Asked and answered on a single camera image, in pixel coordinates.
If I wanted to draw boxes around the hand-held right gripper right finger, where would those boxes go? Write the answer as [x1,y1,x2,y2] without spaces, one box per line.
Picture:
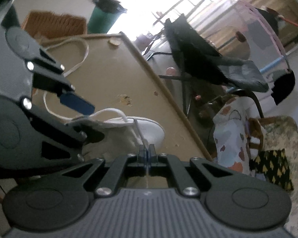
[149,144,235,197]

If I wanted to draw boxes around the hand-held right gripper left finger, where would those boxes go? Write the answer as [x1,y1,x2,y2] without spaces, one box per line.
[61,144,149,197]

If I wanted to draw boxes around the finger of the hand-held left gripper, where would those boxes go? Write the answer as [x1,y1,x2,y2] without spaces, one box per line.
[27,47,95,115]
[21,96,105,166]

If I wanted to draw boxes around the white sneaker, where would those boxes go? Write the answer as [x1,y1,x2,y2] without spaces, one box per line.
[72,116,165,164]

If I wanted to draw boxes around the white shoelace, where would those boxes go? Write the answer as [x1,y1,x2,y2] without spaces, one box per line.
[41,38,150,189]

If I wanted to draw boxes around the yellow cartoon sticker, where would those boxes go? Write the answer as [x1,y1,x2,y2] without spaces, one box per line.
[116,94,133,107]

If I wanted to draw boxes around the wicker basket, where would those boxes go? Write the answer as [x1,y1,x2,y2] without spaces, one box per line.
[21,11,87,40]

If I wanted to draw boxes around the patchwork quilt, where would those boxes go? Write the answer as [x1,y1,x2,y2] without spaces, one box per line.
[212,97,256,176]

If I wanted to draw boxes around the green trash bin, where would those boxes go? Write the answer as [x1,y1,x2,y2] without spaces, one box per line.
[87,5,120,35]

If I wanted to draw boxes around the black folding chair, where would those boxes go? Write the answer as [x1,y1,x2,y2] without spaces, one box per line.
[145,15,270,117]

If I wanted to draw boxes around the black gold-print cushion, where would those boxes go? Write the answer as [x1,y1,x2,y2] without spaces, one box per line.
[253,149,295,191]

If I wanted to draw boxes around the floral sofa cover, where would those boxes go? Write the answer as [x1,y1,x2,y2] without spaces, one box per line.
[248,115,298,233]

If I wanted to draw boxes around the wooden ladder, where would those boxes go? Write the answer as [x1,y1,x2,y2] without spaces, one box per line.
[151,0,214,25]

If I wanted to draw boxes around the dark hanging garment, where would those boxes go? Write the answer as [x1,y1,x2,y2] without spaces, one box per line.
[271,71,296,106]

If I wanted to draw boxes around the blue metal pole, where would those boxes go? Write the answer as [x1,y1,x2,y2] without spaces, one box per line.
[261,58,287,72]

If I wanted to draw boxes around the pink framed mesh tent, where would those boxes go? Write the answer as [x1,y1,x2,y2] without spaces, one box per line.
[226,0,292,70]

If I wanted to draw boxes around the brown strap bag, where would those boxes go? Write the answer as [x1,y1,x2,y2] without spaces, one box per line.
[247,117,265,154]

